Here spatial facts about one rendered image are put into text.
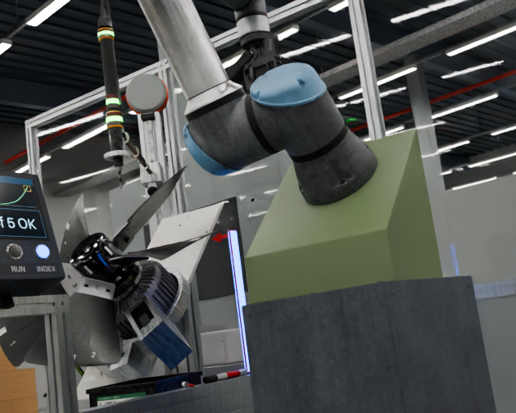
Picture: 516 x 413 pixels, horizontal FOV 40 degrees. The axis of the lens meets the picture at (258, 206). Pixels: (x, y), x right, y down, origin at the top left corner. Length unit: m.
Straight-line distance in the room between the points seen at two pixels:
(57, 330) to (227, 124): 0.45
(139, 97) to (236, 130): 1.50
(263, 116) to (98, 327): 0.79
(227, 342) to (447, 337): 1.20
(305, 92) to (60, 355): 0.59
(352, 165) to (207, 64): 0.31
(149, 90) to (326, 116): 1.56
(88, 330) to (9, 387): 8.23
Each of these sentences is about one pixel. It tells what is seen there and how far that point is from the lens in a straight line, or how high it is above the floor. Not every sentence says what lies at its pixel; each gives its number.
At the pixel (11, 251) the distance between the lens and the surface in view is 1.11.
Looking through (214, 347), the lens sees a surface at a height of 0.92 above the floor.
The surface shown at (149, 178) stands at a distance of 2.50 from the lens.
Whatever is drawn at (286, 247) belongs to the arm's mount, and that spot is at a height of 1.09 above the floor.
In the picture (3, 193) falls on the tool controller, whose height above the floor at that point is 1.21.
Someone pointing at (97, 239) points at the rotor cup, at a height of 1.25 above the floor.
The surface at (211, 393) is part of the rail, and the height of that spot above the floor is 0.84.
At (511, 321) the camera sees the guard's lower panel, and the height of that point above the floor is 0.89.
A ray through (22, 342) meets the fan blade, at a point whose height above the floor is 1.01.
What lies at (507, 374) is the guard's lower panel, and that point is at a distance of 2.12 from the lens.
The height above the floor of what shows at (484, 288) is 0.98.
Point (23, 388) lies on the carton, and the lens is 10.09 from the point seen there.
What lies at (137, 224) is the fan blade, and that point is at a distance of 2.00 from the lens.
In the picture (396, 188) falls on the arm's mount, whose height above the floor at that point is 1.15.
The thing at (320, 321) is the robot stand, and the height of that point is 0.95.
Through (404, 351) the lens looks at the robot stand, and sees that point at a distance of 1.10.
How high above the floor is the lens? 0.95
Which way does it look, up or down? 10 degrees up
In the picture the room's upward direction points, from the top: 8 degrees counter-clockwise
